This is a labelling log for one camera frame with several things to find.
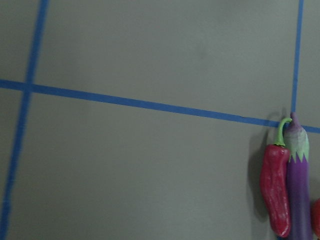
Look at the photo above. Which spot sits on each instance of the red chili pepper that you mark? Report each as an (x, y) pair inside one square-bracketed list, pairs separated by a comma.
[(272, 183)]

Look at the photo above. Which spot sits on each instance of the purple eggplant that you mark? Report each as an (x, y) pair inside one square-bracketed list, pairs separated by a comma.
[(297, 180)]

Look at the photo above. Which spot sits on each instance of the red orange pomegranate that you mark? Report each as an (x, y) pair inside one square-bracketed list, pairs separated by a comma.
[(315, 218)]

